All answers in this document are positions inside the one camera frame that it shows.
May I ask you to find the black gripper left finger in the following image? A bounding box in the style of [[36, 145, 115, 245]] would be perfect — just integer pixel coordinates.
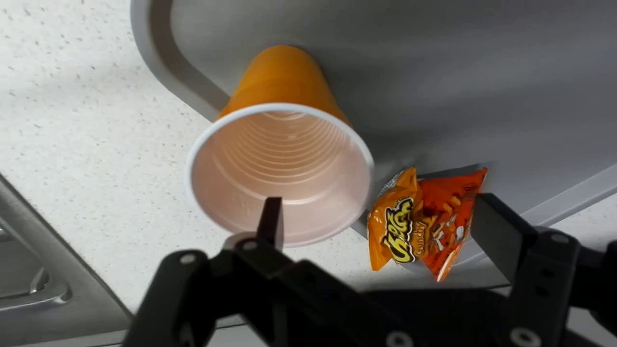
[[121, 195, 337, 347]]

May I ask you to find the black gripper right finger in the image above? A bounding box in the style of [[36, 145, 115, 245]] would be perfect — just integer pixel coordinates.
[[470, 191, 617, 347]]

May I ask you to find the orange plastic cup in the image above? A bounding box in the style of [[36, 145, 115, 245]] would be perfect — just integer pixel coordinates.
[[183, 43, 376, 251]]

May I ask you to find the grey plastic tray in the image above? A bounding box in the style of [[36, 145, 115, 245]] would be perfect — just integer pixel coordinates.
[[129, 0, 617, 276]]

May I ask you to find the orange cheetos snack bag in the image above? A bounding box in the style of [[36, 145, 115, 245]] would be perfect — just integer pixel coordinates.
[[364, 166, 489, 284]]

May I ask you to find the stainless steel sink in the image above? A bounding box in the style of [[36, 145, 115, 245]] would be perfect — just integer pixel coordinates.
[[0, 174, 135, 347]]

